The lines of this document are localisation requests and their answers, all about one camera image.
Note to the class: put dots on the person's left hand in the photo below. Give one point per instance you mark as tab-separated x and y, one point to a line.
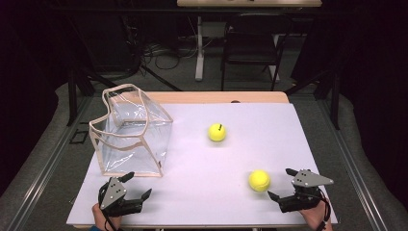
97	219

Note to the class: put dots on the dark curtain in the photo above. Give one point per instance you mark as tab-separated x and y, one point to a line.
25	96
378	96

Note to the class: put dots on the white table sheet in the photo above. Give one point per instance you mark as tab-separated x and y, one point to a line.
208	192

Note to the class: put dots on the clear bag with beige trim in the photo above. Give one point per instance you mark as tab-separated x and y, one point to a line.
128	154

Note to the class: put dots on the white-legged background desk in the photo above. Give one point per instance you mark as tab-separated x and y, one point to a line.
199	48

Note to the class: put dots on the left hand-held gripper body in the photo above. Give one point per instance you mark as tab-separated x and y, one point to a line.
113	192

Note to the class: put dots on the plain yellow tennis ball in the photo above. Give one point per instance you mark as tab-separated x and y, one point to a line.
259	180

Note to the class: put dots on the dark table grommet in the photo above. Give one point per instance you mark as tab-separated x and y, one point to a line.
235	101

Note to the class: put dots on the aluminium floor rail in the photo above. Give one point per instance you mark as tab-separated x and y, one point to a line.
48	166
350	166

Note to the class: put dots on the black folding chair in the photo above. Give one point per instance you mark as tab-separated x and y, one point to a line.
250	54

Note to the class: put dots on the person's right hand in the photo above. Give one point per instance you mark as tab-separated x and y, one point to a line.
316	217

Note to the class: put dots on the yellow tennis ball black mark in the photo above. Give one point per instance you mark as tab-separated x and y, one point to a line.
216	133

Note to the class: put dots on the black metal stand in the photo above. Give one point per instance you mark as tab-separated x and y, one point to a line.
72	96
335	102

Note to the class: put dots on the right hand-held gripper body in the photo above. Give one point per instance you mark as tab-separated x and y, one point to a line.
309	181

